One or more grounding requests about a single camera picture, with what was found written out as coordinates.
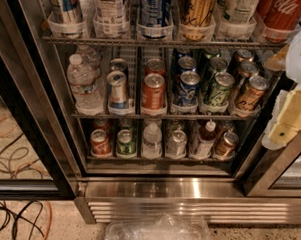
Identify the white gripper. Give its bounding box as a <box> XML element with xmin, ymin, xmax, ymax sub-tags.
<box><xmin>262</xmin><ymin>30</ymin><xmax>301</xmax><ymax>150</ymax></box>

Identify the clear water bottle bottom shelf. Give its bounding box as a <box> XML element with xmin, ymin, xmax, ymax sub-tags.
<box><xmin>141</xmin><ymin>123</ymin><xmax>162</xmax><ymax>159</ymax></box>

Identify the clear water bottle shelf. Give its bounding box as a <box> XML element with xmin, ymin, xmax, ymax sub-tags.
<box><xmin>141</xmin><ymin>123</ymin><xmax>162</xmax><ymax>159</ymax></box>
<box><xmin>66</xmin><ymin>54</ymin><xmax>103</xmax><ymax>116</ymax></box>

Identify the copper can bottom shelf rear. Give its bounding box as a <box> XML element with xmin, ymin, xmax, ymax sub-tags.
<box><xmin>217</xmin><ymin>120</ymin><xmax>234</xmax><ymax>134</ymax></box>

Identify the copper can shelf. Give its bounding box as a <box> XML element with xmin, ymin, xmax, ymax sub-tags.
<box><xmin>217</xmin><ymin>120</ymin><xmax>234</xmax><ymax>134</ymax></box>
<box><xmin>214</xmin><ymin>131</ymin><xmax>239</xmax><ymax>156</ymax></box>

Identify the green white can top shelf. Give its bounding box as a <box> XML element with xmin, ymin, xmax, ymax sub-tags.
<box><xmin>217</xmin><ymin>0</ymin><xmax>260</xmax><ymax>39</ymax></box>

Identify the copper can bottom shelf front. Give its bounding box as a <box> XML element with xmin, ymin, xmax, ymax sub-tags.
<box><xmin>214</xmin><ymin>131</ymin><xmax>239</xmax><ymax>156</ymax></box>

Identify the right glass fridge door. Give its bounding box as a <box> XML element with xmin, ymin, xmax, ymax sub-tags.
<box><xmin>244</xmin><ymin>131</ymin><xmax>301</xmax><ymax>198</ymax></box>

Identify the glass fridge door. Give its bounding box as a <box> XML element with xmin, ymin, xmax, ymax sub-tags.
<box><xmin>0</xmin><ymin>37</ymin><xmax>77</xmax><ymax>200</ymax></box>
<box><xmin>244</xmin><ymin>131</ymin><xmax>301</xmax><ymax>198</ymax></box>

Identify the brown juice bottle white cap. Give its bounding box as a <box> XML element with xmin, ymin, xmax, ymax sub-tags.
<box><xmin>189</xmin><ymin>121</ymin><xmax>216</xmax><ymax>160</ymax></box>

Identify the yellow can top shelf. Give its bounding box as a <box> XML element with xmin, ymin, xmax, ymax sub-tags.
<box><xmin>178</xmin><ymin>0</ymin><xmax>217</xmax><ymax>41</ymax></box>

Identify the silver can bottom shelf rear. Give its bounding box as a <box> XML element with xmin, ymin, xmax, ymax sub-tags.
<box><xmin>168</xmin><ymin>119</ymin><xmax>185</xmax><ymax>132</ymax></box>

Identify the silver can shelf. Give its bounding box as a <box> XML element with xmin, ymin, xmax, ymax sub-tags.
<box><xmin>166</xmin><ymin>130</ymin><xmax>187</xmax><ymax>158</ymax></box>
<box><xmin>168</xmin><ymin>119</ymin><xmax>185</xmax><ymax>132</ymax></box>

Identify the silver can bottom shelf front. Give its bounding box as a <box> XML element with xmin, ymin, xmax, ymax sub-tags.
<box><xmin>166</xmin><ymin>130</ymin><xmax>187</xmax><ymax>158</ymax></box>

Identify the orange can front middle shelf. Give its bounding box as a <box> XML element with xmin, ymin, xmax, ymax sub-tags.
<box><xmin>142</xmin><ymin>73</ymin><xmax>166</xmax><ymax>110</ymax></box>

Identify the orange can shelf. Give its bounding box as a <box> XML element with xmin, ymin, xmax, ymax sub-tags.
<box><xmin>145</xmin><ymin>58</ymin><xmax>166</xmax><ymax>76</ymax></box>
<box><xmin>142</xmin><ymin>73</ymin><xmax>166</xmax><ymax>110</ymax></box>

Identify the orange can rear middle shelf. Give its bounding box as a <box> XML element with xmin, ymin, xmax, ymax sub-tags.
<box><xmin>145</xmin><ymin>58</ymin><xmax>166</xmax><ymax>76</ymax></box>

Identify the green can bottom shelf rear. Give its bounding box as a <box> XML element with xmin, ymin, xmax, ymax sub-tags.
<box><xmin>119</xmin><ymin>118</ymin><xmax>135</xmax><ymax>131</ymax></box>

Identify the green can bottom shelf front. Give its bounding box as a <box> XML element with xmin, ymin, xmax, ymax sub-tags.
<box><xmin>116</xmin><ymin>129</ymin><xmax>136</xmax><ymax>155</ymax></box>

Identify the red can bottom shelf rear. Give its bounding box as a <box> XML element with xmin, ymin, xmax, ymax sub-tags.
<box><xmin>92</xmin><ymin>118</ymin><xmax>111</xmax><ymax>133</ymax></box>

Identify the red can shelf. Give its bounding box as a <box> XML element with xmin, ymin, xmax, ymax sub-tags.
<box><xmin>92</xmin><ymin>118</ymin><xmax>111</xmax><ymax>133</ymax></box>
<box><xmin>90</xmin><ymin>129</ymin><xmax>111</xmax><ymax>156</ymax></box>

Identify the white label bottle top shelf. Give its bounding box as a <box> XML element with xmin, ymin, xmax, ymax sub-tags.
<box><xmin>95</xmin><ymin>0</ymin><xmax>131</xmax><ymax>37</ymax></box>

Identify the red can bottom shelf front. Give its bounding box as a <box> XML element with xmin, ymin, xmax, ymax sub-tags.
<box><xmin>90</xmin><ymin>129</ymin><xmax>111</xmax><ymax>156</ymax></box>

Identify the rear water bottle middle shelf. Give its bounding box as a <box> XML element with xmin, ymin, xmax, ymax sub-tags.
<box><xmin>76</xmin><ymin>45</ymin><xmax>101</xmax><ymax>79</ymax></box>

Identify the clear water bottle middle shelf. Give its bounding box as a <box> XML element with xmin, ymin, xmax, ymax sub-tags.
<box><xmin>66</xmin><ymin>54</ymin><xmax>103</xmax><ymax>116</ymax></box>

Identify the blue white can top shelf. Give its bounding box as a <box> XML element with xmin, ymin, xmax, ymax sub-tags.
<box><xmin>49</xmin><ymin>0</ymin><xmax>83</xmax><ymax>39</ymax></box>

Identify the left glass fridge door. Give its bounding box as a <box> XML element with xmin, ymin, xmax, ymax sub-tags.
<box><xmin>0</xmin><ymin>37</ymin><xmax>77</xmax><ymax>200</ymax></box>

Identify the gold can front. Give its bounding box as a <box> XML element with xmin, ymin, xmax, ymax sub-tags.
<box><xmin>234</xmin><ymin>76</ymin><xmax>269</xmax><ymax>111</ymax></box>

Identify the gold can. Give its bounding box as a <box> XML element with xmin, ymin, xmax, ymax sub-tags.
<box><xmin>234</xmin><ymin>76</ymin><xmax>269</xmax><ymax>111</ymax></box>
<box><xmin>234</xmin><ymin>61</ymin><xmax>260</xmax><ymax>86</ymax></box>
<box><xmin>230</xmin><ymin>49</ymin><xmax>254</xmax><ymax>68</ymax></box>

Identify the gold can middle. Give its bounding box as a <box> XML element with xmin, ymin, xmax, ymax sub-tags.
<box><xmin>234</xmin><ymin>61</ymin><xmax>260</xmax><ymax>86</ymax></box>

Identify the gold can rear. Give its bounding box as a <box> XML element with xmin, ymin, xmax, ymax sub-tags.
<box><xmin>230</xmin><ymin>49</ymin><xmax>254</xmax><ymax>68</ymax></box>

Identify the red coca cola can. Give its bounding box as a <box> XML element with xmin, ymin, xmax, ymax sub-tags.
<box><xmin>256</xmin><ymin>0</ymin><xmax>301</xmax><ymax>43</ymax></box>

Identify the green can middle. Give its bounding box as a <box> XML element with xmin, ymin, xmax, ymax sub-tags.
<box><xmin>202</xmin><ymin>57</ymin><xmax>228</xmax><ymax>80</ymax></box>

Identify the blue can middle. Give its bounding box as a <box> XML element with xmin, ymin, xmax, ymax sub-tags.
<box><xmin>176</xmin><ymin>56</ymin><xmax>196</xmax><ymax>74</ymax></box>

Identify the silver blue can front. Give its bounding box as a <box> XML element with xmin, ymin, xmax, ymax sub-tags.
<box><xmin>106</xmin><ymin>70</ymin><xmax>129</xmax><ymax>110</ymax></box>

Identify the silver blue can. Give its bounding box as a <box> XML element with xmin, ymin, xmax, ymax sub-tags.
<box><xmin>106</xmin><ymin>70</ymin><xmax>129</xmax><ymax>110</ymax></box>
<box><xmin>110</xmin><ymin>58</ymin><xmax>128</xmax><ymax>74</ymax></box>

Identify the silver blue can rear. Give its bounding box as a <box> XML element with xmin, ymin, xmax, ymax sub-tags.
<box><xmin>110</xmin><ymin>58</ymin><xmax>128</xmax><ymax>74</ymax></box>

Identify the clear plastic bin on floor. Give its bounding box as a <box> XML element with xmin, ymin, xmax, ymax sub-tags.
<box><xmin>104</xmin><ymin>214</ymin><xmax>210</xmax><ymax>240</ymax></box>

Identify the black cable on floor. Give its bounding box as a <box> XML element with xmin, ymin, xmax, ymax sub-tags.
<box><xmin>0</xmin><ymin>131</ymin><xmax>50</xmax><ymax>240</ymax></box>

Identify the orange cable on floor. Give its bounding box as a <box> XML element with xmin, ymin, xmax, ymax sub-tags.
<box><xmin>0</xmin><ymin>106</ymin><xmax>58</xmax><ymax>240</ymax></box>

